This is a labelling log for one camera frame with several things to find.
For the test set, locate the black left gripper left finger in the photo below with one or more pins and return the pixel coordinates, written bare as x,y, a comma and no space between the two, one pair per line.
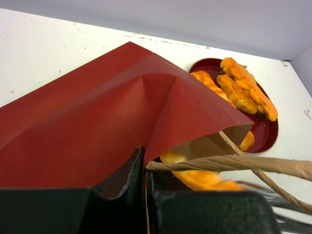
114,206

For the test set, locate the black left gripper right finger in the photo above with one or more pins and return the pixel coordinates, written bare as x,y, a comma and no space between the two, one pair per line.
175,209

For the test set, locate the orange croissant bread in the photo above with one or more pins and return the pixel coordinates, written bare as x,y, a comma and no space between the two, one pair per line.
199,180

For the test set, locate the red paper bag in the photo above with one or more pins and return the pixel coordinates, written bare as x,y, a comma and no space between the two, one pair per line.
80,128

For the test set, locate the long twisted glazed bread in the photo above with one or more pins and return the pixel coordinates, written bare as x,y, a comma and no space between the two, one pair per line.
206,79

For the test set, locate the long orange lumpy bread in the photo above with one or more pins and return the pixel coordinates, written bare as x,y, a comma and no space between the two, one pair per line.
248,84

